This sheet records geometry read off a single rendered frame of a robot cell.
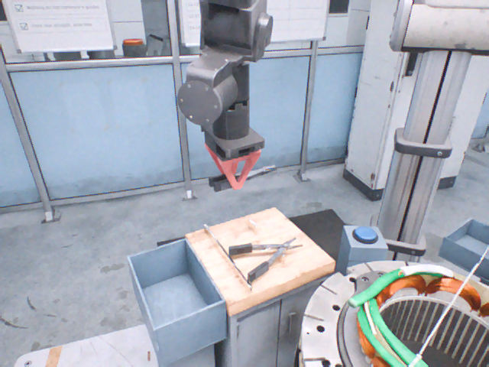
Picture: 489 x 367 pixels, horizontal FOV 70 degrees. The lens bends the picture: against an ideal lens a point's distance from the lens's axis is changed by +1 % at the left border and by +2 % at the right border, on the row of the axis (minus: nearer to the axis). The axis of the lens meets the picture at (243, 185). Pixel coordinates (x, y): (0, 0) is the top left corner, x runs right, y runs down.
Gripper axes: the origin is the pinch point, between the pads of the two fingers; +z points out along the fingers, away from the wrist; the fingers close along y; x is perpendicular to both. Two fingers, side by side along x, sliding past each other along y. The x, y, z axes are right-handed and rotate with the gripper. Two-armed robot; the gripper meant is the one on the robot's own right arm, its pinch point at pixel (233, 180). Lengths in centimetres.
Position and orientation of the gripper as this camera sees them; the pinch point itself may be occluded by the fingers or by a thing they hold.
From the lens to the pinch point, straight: 59.0
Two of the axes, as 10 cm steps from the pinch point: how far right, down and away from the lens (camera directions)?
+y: 4.7, 5.0, -7.3
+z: 0.2, 8.2, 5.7
